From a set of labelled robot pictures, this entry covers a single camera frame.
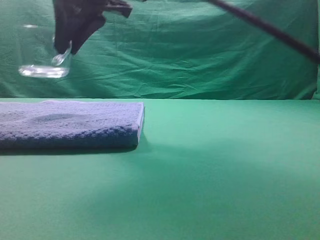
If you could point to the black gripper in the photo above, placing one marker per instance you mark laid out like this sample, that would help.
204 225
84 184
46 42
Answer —
67 13

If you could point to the transparent glass cup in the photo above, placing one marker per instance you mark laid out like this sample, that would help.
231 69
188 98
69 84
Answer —
36 54

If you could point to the blue folded towel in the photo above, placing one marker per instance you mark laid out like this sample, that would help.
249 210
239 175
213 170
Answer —
70 124

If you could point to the green backdrop cloth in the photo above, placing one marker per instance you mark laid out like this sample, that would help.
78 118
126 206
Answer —
166 49

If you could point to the green tablecloth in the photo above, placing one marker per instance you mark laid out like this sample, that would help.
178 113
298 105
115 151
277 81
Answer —
203 170

